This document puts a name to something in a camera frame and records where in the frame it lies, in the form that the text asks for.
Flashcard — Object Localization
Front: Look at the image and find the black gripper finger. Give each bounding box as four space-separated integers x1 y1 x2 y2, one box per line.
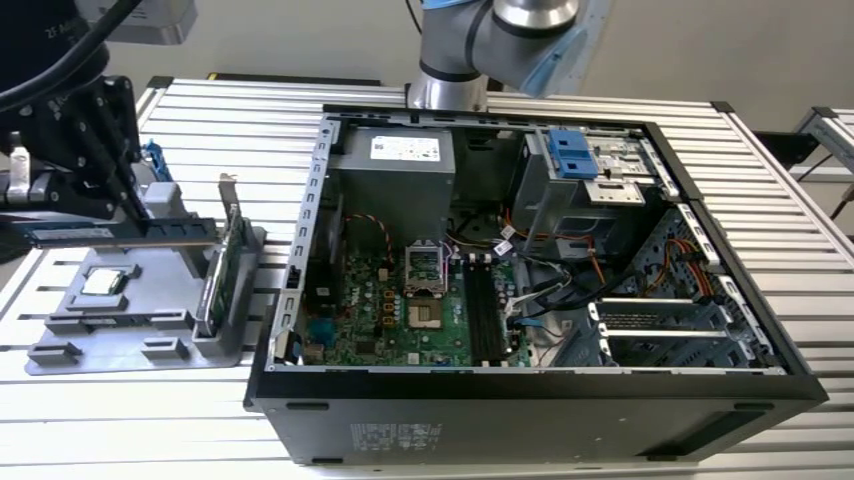
52 167 129 221
39 74 153 235

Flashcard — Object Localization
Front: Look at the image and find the RAM stick with blue label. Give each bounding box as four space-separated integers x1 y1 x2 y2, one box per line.
24 217 221 250

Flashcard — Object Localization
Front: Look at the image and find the black RAM slot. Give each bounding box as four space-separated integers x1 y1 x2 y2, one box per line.
481 253 508 367
465 253 487 367

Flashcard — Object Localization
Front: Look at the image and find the hard disk in blue carrier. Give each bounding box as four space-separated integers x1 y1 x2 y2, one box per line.
130 141 175 186

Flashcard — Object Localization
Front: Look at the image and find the black round floor object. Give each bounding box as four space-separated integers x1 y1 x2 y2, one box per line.
0 222 42 266

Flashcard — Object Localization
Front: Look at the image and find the silver CPU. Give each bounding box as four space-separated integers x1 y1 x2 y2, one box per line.
79 268 129 294

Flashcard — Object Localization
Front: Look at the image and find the grey parts rack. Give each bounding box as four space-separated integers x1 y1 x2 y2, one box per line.
24 182 269 374

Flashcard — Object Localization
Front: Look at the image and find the green graphics card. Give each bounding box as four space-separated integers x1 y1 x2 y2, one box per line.
199 171 253 336

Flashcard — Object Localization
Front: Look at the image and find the grey power supply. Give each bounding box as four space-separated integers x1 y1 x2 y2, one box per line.
330 124 459 241

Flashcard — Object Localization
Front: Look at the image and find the green motherboard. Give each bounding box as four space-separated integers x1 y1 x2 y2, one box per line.
297 244 536 369

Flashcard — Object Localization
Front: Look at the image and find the metal socket cover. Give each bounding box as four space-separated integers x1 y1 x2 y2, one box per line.
405 239 447 296

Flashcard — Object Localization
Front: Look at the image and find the CPU socket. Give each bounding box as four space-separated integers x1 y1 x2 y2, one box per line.
406 297 447 331

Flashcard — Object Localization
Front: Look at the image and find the grey metal drive cage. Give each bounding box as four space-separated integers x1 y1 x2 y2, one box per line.
513 130 660 256

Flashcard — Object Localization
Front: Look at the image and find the black PC case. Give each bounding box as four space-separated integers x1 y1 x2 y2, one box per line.
241 103 832 467

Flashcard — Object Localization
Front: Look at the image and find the grey metal disk bay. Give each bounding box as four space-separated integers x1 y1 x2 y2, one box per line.
590 297 742 369

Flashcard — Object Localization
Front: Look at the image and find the metal slat side table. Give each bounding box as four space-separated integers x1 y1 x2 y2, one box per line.
786 105 854 184

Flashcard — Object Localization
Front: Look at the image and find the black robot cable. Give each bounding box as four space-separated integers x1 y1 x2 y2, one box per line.
0 0 146 112

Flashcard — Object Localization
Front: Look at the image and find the red black fan wire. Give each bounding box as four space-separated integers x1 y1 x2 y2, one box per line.
343 213 394 264

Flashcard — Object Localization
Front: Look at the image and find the black cable bundle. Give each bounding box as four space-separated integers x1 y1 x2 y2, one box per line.
513 252 646 321

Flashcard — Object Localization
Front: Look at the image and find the orange red wire bundle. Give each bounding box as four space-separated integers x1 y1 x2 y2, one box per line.
666 238 714 304

